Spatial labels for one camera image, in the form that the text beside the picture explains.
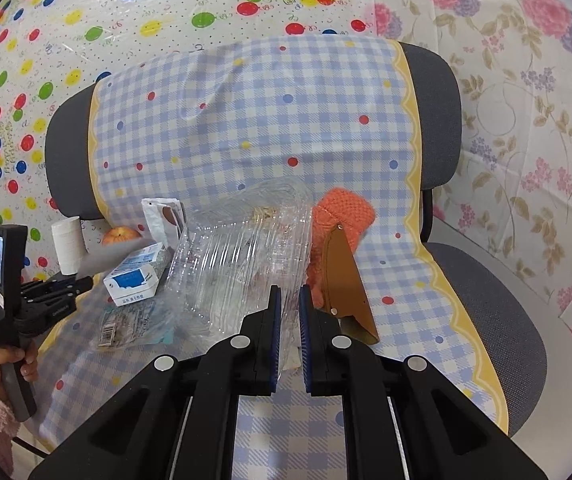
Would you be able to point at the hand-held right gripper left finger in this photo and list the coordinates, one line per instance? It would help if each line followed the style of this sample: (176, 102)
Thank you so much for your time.
(274, 340)

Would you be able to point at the white packet with brown circles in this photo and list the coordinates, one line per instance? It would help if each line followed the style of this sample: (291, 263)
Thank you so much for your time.
(158, 225)

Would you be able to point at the balloon print plastic sheet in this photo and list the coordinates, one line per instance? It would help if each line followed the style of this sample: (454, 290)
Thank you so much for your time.
(116, 15)

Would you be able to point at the clear plastic container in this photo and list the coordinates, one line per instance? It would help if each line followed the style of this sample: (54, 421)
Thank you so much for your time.
(246, 260)

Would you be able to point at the grey office chair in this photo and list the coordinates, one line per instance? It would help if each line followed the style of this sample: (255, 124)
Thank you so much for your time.
(430, 80)

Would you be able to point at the white blue carton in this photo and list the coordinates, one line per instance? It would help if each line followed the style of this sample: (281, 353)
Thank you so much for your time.
(133, 277)

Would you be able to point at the blue checkered dotted cloth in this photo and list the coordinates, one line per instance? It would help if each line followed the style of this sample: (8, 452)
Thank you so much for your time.
(266, 125)

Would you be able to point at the white toilet paper roll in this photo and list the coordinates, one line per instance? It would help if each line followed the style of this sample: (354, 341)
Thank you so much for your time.
(68, 245)

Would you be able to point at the floral print sheet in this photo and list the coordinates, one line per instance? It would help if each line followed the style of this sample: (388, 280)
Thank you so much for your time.
(515, 90)

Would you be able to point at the clear plastic wrapper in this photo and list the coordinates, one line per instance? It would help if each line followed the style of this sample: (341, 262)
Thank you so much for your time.
(126, 325)

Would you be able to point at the brown leather sheath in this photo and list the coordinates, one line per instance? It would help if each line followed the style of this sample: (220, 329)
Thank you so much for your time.
(345, 280)

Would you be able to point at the red apple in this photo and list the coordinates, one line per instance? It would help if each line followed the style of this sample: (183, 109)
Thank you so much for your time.
(118, 236)

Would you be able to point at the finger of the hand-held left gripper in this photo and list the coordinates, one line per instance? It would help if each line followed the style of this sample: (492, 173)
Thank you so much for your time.
(73, 284)
(51, 299)

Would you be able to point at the orange knitted pouch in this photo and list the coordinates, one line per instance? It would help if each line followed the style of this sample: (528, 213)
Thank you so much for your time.
(341, 210)

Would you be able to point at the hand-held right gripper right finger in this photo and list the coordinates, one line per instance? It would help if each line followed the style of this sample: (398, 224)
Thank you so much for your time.
(306, 340)

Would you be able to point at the person's left hand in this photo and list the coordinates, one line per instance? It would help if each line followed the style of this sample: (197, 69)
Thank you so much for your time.
(8, 360)

